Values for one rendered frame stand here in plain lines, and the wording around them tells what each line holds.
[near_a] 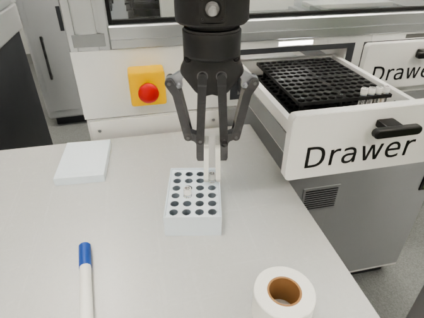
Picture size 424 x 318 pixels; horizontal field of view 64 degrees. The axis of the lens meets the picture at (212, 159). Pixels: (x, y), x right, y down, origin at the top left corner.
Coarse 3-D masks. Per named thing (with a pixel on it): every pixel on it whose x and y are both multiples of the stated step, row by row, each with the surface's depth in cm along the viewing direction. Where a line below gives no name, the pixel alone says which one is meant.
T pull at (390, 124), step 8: (384, 120) 49; (392, 120) 49; (376, 128) 47; (384, 128) 47; (392, 128) 47; (400, 128) 47; (408, 128) 47; (416, 128) 48; (376, 136) 47; (384, 136) 47; (392, 136) 47
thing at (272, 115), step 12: (240, 60) 78; (252, 60) 78; (264, 60) 79; (276, 60) 79; (336, 60) 80; (252, 72) 80; (360, 72) 72; (240, 84) 75; (384, 84) 66; (252, 96) 68; (264, 96) 62; (396, 96) 63; (408, 96) 61; (252, 108) 69; (264, 108) 62; (276, 108) 57; (264, 120) 63; (276, 120) 58; (276, 132) 58
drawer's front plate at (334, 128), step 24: (288, 120) 48; (312, 120) 47; (336, 120) 48; (360, 120) 49; (408, 120) 51; (288, 144) 49; (312, 144) 50; (336, 144) 51; (360, 144) 52; (384, 144) 53; (288, 168) 51; (312, 168) 52; (336, 168) 53; (360, 168) 55
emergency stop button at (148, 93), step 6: (144, 84) 66; (150, 84) 66; (138, 90) 66; (144, 90) 66; (150, 90) 66; (156, 90) 66; (144, 96) 66; (150, 96) 66; (156, 96) 67; (144, 102) 67; (150, 102) 67
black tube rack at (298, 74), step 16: (256, 64) 75; (272, 64) 74; (288, 64) 75; (304, 64) 74; (320, 64) 74; (336, 64) 74; (272, 80) 67; (288, 80) 66; (304, 80) 66; (320, 80) 66; (336, 80) 66; (352, 80) 66; (368, 80) 66; (288, 96) 61; (304, 96) 60; (320, 96) 59; (288, 112) 62
